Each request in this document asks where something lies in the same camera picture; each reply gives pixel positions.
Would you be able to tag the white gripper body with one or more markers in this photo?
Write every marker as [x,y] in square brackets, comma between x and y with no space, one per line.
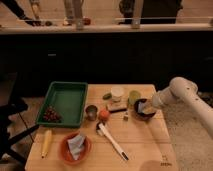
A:
[156,101]

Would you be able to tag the dark purple bowl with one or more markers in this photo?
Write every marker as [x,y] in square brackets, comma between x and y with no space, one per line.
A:
[149,112]

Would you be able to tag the blue sponge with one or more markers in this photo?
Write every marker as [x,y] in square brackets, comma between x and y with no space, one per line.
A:
[141,107]

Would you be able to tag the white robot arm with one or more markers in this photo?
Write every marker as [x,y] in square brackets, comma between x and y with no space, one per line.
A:
[180,88]

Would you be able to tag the orange bowl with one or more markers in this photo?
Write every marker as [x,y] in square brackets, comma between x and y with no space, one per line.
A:
[64,152]

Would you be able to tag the white plastic cup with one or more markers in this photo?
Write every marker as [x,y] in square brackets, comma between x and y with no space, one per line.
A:
[117,92]

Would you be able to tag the small green lime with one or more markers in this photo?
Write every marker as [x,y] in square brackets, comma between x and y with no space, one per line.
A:
[107,96]

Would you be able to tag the orange tomato toy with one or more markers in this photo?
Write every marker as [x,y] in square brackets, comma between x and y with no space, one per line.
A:
[104,115]

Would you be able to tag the small metal cup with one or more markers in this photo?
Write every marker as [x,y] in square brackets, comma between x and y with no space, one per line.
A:
[91,112]

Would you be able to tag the green plastic tray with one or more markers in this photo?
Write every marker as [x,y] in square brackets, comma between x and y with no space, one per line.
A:
[68,99]

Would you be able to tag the grey folded cloth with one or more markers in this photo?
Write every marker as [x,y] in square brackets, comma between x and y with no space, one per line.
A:
[76,145]

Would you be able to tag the dark red grapes bunch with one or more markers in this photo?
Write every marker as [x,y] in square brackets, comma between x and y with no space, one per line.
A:
[50,115]

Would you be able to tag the black chair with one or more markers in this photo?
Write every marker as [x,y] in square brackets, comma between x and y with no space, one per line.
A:
[11,104]

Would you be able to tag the white handled spatula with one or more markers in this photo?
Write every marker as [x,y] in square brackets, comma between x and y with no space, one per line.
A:
[102,130]

